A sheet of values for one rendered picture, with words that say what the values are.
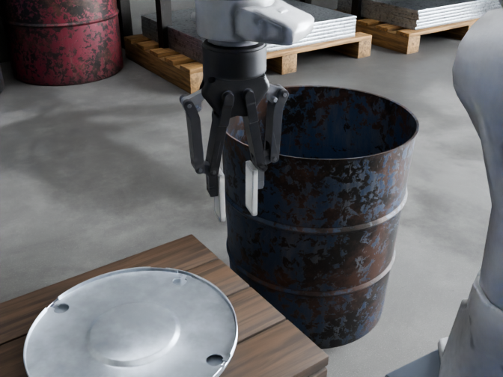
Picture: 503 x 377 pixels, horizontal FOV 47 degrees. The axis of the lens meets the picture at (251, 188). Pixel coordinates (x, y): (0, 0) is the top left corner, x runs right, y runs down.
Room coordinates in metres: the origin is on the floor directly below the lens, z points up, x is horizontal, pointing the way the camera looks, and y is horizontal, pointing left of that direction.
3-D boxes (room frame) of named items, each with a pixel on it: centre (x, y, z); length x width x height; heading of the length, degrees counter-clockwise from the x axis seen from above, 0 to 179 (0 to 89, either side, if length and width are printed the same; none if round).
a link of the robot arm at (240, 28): (0.65, 0.00, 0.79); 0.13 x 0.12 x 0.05; 19
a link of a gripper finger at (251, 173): (0.68, 0.00, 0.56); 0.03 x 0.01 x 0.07; 19
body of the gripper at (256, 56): (0.67, 0.02, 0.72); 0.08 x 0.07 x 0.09; 109
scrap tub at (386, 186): (1.15, -0.14, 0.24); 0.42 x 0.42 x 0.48
